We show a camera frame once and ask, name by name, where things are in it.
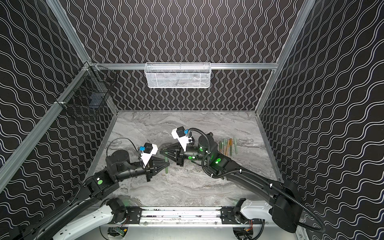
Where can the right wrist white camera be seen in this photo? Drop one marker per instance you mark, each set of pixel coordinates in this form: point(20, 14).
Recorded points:
point(181, 135)

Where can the wrist white camera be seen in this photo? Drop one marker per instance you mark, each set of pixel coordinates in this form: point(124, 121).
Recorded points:
point(181, 135)
point(146, 153)

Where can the aluminium frame back bar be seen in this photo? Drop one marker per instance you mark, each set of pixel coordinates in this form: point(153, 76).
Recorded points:
point(213, 66)

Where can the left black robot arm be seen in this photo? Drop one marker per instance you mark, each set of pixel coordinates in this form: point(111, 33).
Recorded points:
point(63, 223)

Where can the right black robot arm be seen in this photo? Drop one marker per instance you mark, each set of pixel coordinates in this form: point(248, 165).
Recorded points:
point(286, 207)

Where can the black wire mesh basket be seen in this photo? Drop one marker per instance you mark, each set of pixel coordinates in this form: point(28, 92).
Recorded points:
point(87, 101)

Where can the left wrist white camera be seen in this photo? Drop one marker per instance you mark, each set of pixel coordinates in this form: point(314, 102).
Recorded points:
point(146, 153)

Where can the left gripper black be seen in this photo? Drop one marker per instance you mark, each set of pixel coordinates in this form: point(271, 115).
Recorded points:
point(149, 171)

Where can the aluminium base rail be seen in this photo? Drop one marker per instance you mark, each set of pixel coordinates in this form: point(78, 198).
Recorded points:
point(255, 212)

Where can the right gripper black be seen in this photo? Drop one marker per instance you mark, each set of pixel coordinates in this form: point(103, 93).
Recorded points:
point(180, 155)

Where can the white wire mesh basket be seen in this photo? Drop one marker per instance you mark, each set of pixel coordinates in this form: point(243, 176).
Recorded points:
point(188, 78)

